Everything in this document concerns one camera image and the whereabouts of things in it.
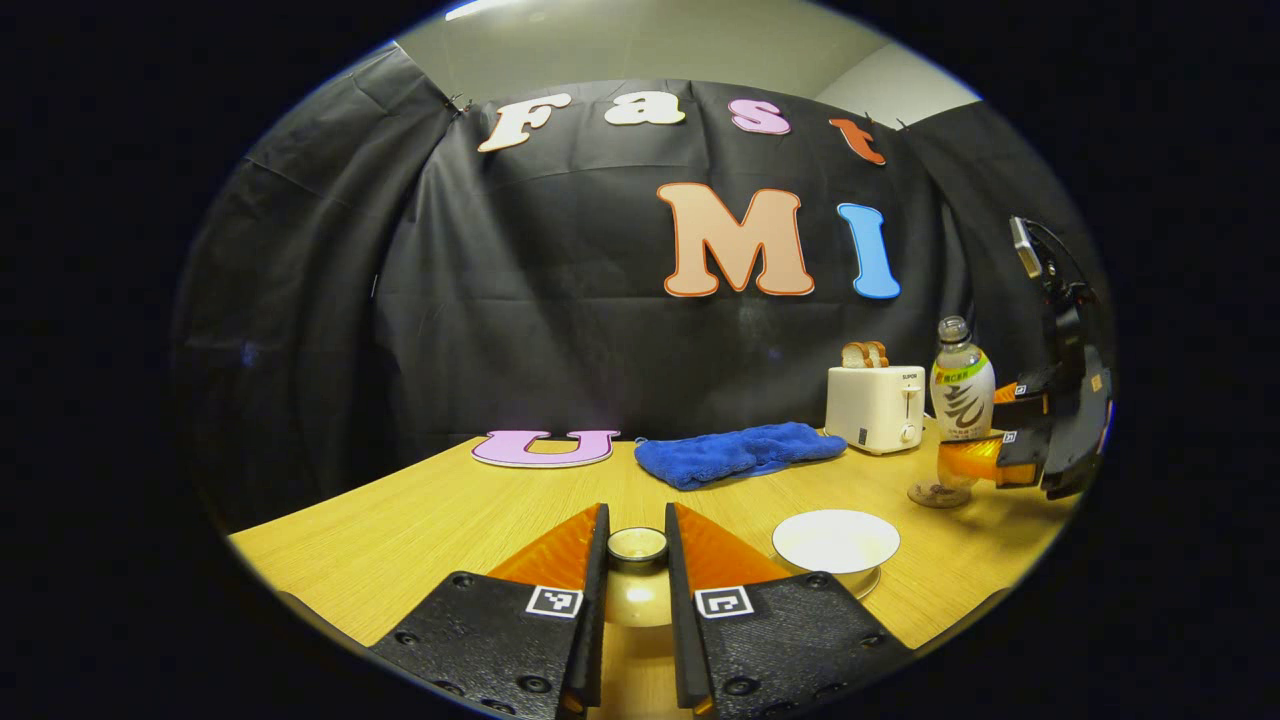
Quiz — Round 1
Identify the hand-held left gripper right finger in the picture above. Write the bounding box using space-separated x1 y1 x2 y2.
665 503 916 719

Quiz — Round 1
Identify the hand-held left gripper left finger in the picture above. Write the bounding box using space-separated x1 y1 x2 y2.
370 503 611 719

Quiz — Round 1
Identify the plastic water bottle white label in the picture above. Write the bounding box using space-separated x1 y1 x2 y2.
930 316 997 491

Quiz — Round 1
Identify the round cork coaster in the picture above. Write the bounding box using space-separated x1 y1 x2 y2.
908 478 973 509

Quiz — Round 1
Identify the white teacup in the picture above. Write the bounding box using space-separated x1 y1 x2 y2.
772 509 901 591

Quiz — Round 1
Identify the white toaster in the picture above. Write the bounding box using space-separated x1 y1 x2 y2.
825 365 926 456

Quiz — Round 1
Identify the blue towel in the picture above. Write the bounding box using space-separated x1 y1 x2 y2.
634 422 848 491

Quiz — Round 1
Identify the purple paper letter cutout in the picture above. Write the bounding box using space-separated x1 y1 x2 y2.
471 429 621 469

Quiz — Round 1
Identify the black backdrop cloth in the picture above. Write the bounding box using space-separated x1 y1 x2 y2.
175 40 1116 531

